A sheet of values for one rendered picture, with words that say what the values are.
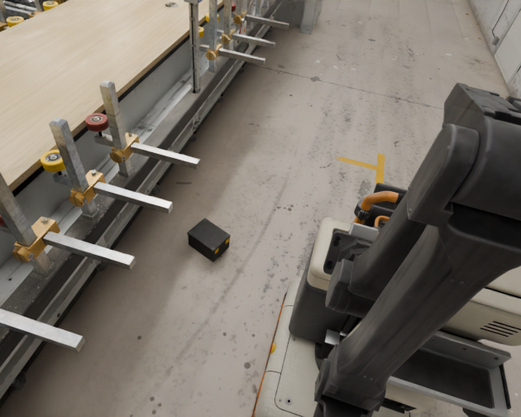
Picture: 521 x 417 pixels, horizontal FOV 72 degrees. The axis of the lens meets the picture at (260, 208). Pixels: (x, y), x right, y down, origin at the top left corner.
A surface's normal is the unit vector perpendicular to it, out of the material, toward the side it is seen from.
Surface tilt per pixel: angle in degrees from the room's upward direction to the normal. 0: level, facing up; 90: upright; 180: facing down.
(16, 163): 0
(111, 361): 0
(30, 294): 0
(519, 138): 12
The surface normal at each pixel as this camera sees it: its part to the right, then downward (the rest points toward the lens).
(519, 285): -0.11, -0.04
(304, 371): 0.11, -0.68
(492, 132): 0.02, -0.43
